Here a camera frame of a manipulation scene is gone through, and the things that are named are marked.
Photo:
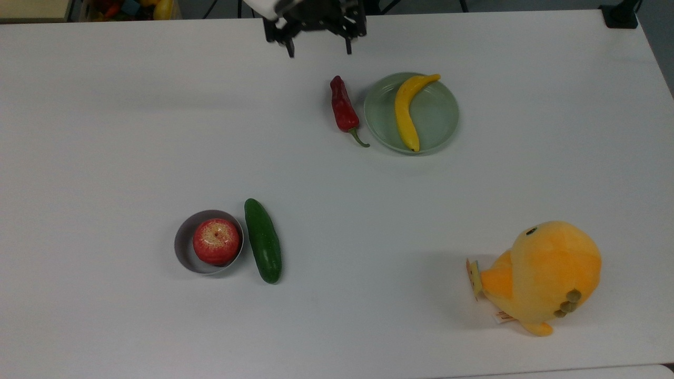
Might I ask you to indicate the bin of colourful toys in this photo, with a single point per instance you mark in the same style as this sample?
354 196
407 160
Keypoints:
131 9

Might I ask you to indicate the small grey metal bowl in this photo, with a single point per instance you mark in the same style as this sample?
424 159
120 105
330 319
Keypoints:
182 247

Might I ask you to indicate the green cucumber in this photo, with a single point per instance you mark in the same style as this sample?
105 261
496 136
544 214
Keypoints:
263 242

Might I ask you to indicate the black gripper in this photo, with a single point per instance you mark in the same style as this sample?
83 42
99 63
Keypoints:
326 16

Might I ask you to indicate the pale green plastic plate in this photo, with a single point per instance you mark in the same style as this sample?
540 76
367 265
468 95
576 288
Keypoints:
437 113

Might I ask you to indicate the black stand base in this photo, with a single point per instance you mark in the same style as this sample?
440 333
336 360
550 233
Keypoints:
620 15

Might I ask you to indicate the orange plush toy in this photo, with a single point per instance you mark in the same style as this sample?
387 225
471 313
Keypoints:
547 273

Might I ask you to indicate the red chili pepper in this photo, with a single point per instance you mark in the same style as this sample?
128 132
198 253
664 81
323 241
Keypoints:
343 108

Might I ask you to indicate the yellow banana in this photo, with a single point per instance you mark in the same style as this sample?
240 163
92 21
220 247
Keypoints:
404 113

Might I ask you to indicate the paper hang tag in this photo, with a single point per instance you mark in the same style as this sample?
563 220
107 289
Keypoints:
475 279

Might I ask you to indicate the tan cardboard box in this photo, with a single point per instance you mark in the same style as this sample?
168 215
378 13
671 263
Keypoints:
34 9

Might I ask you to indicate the red apple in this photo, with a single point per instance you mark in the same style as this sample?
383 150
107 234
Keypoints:
216 242

